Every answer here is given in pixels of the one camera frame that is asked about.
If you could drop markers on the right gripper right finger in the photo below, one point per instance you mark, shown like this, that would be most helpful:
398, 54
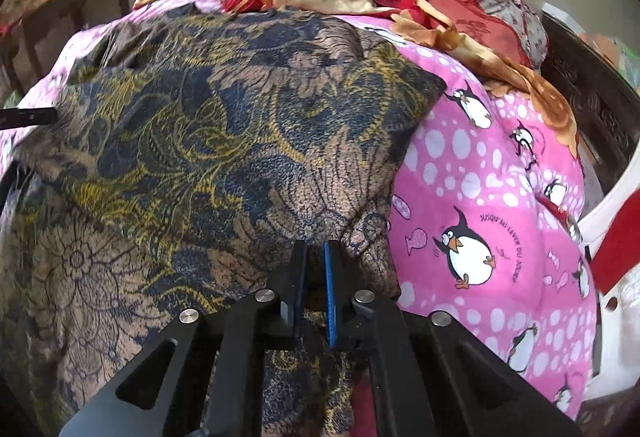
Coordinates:
429, 375

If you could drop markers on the dark carved headboard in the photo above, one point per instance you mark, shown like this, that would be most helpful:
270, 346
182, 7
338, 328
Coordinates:
605, 106

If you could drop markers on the dark floral patterned garment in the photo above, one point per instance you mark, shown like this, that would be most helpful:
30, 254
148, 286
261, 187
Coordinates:
190, 153

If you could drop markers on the pink penguin blanket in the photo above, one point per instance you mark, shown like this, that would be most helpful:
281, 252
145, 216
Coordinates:
475, 226

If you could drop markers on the red and gold quilt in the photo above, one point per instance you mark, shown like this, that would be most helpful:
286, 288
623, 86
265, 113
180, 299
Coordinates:
459, 28

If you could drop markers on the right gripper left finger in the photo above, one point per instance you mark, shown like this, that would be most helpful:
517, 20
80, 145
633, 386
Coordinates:
203, 374

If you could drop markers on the red and white garment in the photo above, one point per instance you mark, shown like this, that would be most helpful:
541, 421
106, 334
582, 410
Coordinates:
610, 235

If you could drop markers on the dark wooden cabinet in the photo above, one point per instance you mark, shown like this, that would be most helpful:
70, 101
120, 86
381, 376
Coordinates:
54, 17

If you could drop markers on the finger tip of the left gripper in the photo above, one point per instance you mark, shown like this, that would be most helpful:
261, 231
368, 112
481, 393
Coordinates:
21, 117

